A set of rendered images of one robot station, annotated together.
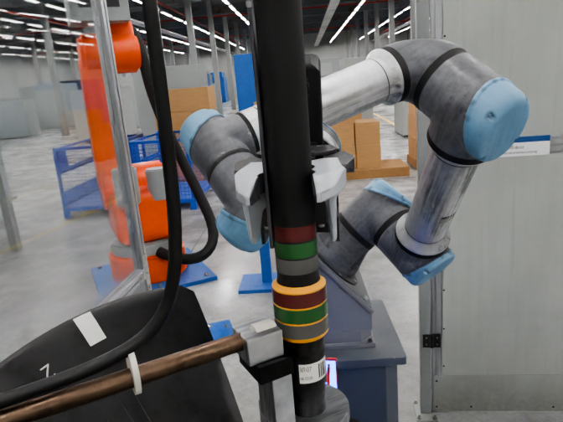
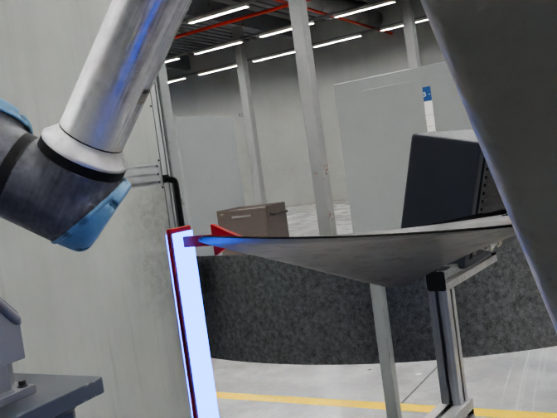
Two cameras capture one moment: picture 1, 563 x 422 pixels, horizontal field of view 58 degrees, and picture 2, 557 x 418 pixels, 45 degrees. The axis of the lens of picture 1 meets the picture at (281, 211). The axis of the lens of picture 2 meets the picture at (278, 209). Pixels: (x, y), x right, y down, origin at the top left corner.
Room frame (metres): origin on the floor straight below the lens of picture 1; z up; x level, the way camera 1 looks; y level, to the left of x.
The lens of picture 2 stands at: (0.40, 0.38, 1.22)
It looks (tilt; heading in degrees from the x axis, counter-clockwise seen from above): 3 degrees down; 298
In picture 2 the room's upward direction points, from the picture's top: 8 degrees counter-clockwise
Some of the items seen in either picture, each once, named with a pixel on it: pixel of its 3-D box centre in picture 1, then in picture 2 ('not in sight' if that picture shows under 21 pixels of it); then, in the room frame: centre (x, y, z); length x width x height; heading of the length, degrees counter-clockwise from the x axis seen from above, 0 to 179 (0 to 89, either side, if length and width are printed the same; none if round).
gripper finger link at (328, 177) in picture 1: (328, 204); not in sight; (0.37, -0.04, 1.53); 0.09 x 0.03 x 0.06; 2
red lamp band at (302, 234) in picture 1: (294, 229); not in sight; (0.37, -0.01, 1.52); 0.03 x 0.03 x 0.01
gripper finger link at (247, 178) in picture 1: (255, 208); not in sight; (0.38, 0.02, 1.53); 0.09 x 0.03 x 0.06; 162
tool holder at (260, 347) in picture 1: (294, 371); not in sight; (0.37, 0.00, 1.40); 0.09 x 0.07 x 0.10; 117
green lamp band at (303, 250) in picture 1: (296, 244); not in sight; (0.37, -0.01, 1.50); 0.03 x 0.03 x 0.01
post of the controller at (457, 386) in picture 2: not in sight; (446, 335); (0.66, -0.58, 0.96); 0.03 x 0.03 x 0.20; 82
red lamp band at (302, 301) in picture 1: (299, 290); not in sight; (0.37, -0.01, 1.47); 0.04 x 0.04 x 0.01
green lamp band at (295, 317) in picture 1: (300, 305); not in sight; (0.37, -0.01, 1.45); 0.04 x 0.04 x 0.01
